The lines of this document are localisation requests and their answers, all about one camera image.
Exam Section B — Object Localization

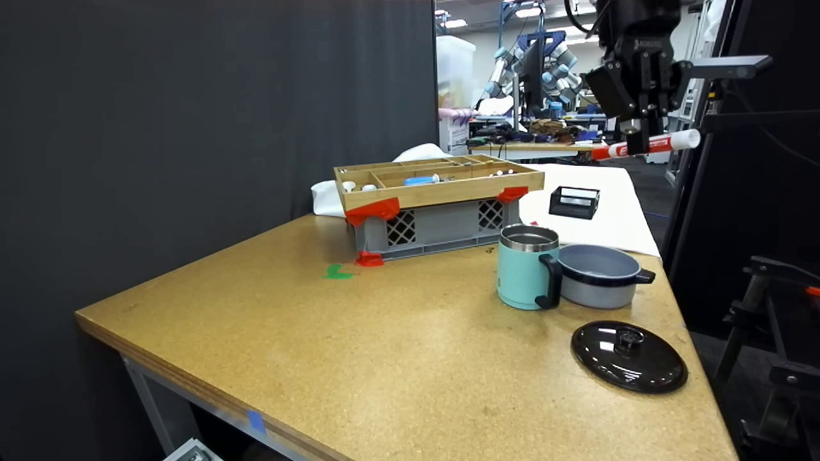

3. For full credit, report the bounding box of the wooden background table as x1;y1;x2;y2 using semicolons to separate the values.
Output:
468;135;614;165

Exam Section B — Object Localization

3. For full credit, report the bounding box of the black camera on stand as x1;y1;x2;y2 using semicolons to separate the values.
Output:
678;51;778;84

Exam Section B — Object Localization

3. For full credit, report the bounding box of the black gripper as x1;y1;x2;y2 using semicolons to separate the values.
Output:
583;29;688;162

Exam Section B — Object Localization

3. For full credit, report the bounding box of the blue white background robot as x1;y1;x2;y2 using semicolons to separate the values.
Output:
488;24;584;117

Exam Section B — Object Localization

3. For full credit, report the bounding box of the translucent plastic storage bin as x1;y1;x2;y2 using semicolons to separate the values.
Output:
434;34;480;111

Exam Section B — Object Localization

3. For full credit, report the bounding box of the grey pot with black handles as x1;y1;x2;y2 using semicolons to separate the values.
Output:
553;243;658;312

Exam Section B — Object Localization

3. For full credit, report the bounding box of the wooden organizer tray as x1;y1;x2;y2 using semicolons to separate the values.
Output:
330;155;548;216

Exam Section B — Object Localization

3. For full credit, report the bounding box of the white cloth sheet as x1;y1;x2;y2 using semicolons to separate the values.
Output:
309;142;665;260

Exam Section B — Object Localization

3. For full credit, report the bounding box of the grey plastic crate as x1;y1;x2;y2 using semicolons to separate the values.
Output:
347;197;523;260

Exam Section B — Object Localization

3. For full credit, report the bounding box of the black round pot lid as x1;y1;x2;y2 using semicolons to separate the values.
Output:
570;317;689;398

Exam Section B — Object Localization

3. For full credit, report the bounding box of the white box under table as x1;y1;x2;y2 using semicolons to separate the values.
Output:
164;436;227;461

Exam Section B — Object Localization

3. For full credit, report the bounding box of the teal mug with black handle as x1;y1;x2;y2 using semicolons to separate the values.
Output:
496;224;565;316

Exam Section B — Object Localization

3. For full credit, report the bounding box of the black curtain backdrop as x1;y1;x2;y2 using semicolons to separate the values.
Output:
0;0;442;461

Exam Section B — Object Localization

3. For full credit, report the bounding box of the black equipment stand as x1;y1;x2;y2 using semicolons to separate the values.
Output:
715;253;820;461

